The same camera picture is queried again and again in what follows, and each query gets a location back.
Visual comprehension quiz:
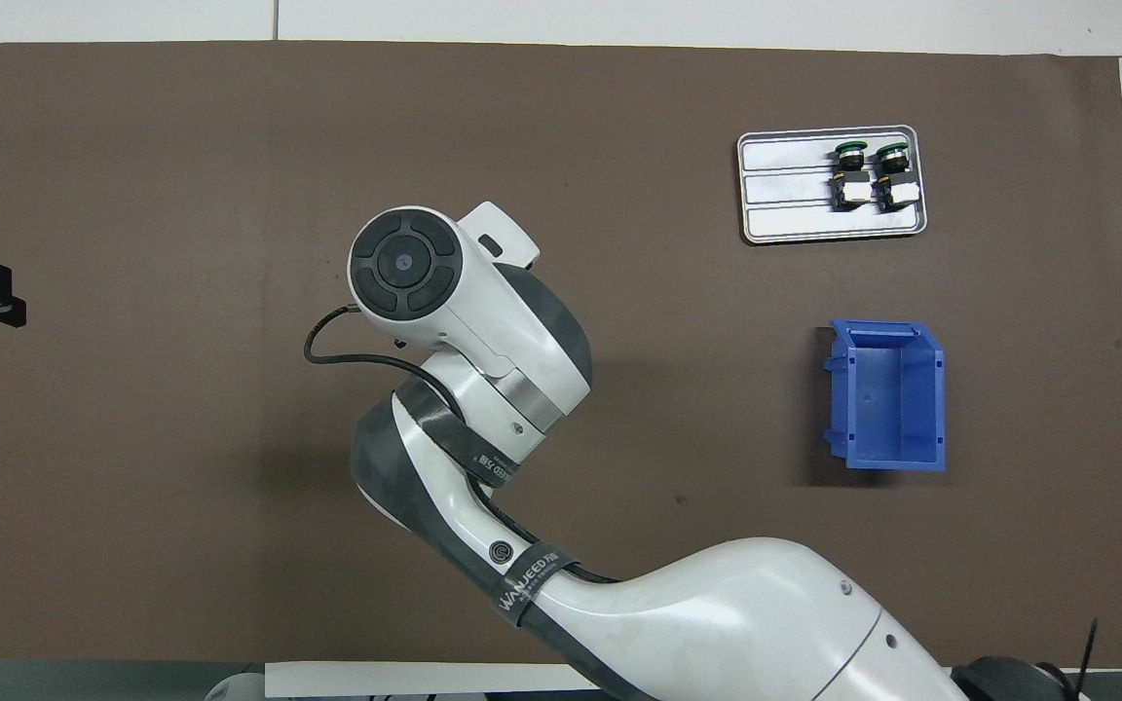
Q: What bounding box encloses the black base cable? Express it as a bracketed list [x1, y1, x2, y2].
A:
[1036, 618, 1103, 701]

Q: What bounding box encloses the grey metal tray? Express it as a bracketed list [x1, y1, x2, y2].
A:
[736, 125, 929, 246]

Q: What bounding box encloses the blue plastic storage bin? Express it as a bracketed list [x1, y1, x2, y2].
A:
[822, 319, 948, 473]

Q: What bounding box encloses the white rounded robot base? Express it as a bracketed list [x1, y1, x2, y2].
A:
[206, 670, 266, 701]

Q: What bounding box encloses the green push button switch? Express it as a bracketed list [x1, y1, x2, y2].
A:
[871, 141, 920, 210]
[829, 141, 871, 210]

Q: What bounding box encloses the brown table mat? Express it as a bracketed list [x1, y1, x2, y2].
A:
[0, 41, 1122, 671]

